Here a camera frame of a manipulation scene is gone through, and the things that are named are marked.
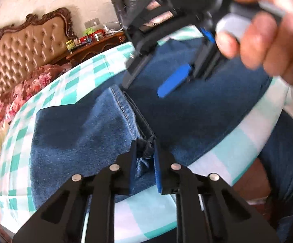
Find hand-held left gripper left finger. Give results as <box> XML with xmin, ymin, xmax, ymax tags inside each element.
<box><xmin>12</xmin><ymin>140</ymin><xmax>138</xmax><ymax>243</ymax></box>

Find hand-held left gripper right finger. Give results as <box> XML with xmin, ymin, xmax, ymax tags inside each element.
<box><xmin>154</xmin><ymin>140</ymin><xmax>281</xmax><ymax>243</ymax></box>

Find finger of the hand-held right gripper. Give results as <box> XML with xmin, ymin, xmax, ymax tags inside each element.
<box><xmin>157</xmin><ymin>43</ymin><xmax>224</xmax><ymax>98</ymax></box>
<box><xmin>121</xmin><ymin>53</ymin><xmax>152</xmax><ymax>89</ymax></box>

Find blue denim pants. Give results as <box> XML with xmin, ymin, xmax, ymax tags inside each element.
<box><xmin>30</xmin><ymin>37</ymin><xmax>274</xmax><ymax>204</ymax></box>

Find person's right hand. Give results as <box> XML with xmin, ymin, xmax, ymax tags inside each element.
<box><xmin>214</xmin><ymin>0</ymin><xmax>293</xmax><ymax>85</ymax></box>

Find dark wooden nightstand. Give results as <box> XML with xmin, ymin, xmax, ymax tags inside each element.
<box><xmin>67</xmin><ymin>32</ymin><xmax>126</xmax><ymax>65</ymax></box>

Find teal checkered tablecloth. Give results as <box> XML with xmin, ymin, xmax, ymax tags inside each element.
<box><xmin>0</xmin><ymin>25</ymin><xmax>293</xmax><ymax>242</ymax></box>

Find tufted leather bed headboard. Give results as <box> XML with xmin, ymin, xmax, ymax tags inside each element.
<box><xmin>0</xmin><ymin>7</ymin><xmax>77</xmax><ymax>118</ymax></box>

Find floral quilt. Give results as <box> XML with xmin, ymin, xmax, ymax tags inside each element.
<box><xmin>0</xmin><ymin>64</ymin><xmax>72</xmax><ymax>159</ymax></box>

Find person's leg in jeans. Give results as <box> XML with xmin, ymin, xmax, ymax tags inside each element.
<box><xmin>259</xmin><ymin>110</ymin><xmax>293</xmax><ymax>243</ymax></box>

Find white cable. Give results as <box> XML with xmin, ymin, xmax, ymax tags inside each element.
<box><xmin>102</xmin><ymin>21</ymin><xmax>123</xmax><ymax>31</ymax></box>

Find grey wall outlet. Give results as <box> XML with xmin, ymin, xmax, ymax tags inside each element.
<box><xmin>84</xmin><ymin>18</ymin><xmax>100</xmax><ymax>29</ymax></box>

